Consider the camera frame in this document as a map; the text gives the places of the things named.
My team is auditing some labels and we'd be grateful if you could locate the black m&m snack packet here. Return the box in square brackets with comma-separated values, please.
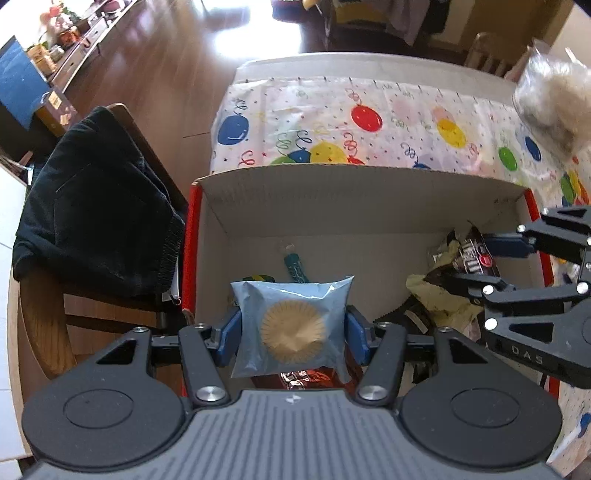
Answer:
[428, 224, 500, 277]

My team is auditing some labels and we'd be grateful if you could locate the pale yellow snack wrapper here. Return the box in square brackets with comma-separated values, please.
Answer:
[406, 274, 483, 331]

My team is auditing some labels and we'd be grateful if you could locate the blue cupcake snack packet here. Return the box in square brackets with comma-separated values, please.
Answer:
[231, 276, 353, 383]

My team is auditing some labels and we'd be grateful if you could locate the clear bag of white snacks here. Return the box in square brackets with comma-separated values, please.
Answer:
[513, 40, 590, 160]

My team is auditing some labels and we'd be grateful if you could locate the orange foil snack in box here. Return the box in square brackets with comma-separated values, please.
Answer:
[279, 367, 339, 390]

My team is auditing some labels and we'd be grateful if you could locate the teal stick snack in box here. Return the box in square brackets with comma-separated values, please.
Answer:
[280, 243, 310, 283]

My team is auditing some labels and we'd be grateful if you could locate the red and white cardboard box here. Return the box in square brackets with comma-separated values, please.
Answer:
[182, 164, 540, 324]

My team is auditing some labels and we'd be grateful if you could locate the balloon pattern plastic tablecloth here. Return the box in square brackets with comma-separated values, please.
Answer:
[209, 73, 591, 476]

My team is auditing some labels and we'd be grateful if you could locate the wooden chair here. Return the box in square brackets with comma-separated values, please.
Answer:
[6, 102, 191, 407]

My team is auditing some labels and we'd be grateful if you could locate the black garment on chair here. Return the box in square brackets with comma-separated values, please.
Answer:
[12, 107, 185, 310]

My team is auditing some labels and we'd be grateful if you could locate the long tv cabinet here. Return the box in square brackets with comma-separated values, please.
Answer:
[25, 0, 136, 92]

